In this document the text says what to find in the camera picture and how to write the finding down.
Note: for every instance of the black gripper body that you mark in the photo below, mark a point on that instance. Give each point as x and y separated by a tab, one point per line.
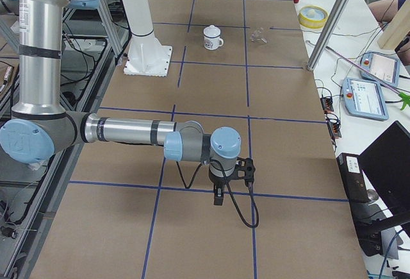
219	183

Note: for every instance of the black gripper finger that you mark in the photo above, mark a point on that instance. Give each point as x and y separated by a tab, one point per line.
218	196

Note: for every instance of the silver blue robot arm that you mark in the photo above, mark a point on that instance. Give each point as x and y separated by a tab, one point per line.
40	127

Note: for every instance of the white enamel mug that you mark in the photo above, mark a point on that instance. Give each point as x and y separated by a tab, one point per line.
212	43

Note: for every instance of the black computer box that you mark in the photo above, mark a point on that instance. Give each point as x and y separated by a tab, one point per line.
373	229

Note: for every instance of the near teach pendant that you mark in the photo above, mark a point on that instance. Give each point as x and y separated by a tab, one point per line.
364	98

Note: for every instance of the teach pendant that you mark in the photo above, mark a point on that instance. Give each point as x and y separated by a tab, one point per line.
364	98
386	68

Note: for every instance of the black monitor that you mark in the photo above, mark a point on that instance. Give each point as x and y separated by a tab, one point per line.
385	163

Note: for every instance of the yellow tape roll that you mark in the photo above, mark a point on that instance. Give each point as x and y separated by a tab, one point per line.
312	17

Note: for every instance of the far teach pendant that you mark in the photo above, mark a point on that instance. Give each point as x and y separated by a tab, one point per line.
386	68

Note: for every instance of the metal reacher grabber stick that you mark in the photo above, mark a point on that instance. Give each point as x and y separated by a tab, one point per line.
404	97

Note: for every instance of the seated person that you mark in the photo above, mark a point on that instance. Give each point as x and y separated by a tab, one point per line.
385	10

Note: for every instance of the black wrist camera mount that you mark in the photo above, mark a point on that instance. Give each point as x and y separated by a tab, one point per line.
244	170

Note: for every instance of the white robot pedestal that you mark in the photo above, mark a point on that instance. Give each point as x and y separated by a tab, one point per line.
146	55

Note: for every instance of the aluminium frame post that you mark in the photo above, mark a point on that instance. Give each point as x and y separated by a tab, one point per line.
326	33

